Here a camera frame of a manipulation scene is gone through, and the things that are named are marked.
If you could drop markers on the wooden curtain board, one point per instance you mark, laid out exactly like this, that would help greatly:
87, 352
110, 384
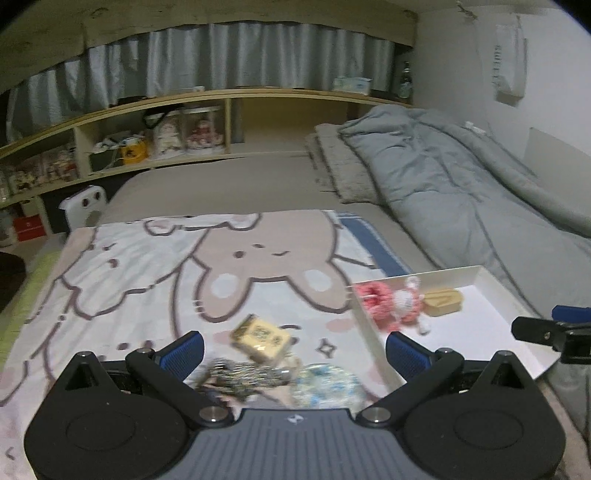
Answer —
115, 32

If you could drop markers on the grey duvet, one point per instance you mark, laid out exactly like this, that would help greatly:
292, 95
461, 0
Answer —
461, 184

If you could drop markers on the white appliance with two holes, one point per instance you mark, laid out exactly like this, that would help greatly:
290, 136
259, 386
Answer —
85, 207

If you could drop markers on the red box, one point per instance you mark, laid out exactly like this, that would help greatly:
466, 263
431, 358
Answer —
30, 228

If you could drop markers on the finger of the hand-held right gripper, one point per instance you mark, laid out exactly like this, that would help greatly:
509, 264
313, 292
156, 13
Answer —
572, 313
535, 330

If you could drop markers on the printed bunny blanket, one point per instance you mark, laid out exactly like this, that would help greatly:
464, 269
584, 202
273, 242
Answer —
152, 286

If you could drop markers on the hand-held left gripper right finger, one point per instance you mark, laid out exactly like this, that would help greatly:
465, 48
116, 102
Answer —
408, 357

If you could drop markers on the pink and white crochet doll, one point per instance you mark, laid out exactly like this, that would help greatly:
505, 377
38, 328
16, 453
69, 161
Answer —
411, 304

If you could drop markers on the wooden bedside shelf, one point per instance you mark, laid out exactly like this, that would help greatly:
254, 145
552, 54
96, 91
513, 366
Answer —
83, 138

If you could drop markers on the grey speckled pillow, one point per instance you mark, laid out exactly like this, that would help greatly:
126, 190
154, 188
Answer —
341, 161

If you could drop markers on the row of boxed figures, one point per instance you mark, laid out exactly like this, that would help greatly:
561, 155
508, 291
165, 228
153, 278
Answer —
44, 170

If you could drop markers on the beige bed mattress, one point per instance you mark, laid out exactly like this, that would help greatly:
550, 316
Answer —
221, 189

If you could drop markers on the clear doll display box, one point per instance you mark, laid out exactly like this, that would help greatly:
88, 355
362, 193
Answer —
204, 129
167, 133

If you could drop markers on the white shallow tray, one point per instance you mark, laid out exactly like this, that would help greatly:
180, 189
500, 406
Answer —
480, 323

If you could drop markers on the pink crochet scrunchie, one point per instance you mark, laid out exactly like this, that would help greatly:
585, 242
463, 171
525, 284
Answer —
373, 301

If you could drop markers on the black box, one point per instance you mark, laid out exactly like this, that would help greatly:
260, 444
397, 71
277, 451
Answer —
100, 161

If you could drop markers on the tissue box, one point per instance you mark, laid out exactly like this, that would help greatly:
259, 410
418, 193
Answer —
353, 84

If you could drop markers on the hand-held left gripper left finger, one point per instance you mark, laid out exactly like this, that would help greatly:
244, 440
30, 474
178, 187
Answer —
182, 357

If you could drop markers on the yellow tissue pack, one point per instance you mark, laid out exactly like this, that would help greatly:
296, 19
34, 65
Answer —
261, 339

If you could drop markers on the glass bottle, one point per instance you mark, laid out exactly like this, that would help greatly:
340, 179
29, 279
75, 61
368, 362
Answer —
405, 82

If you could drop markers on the grey curtain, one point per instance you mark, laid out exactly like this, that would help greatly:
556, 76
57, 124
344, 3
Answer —
231, 55

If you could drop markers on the white charger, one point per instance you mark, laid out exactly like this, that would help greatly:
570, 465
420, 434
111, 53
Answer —
475, 127

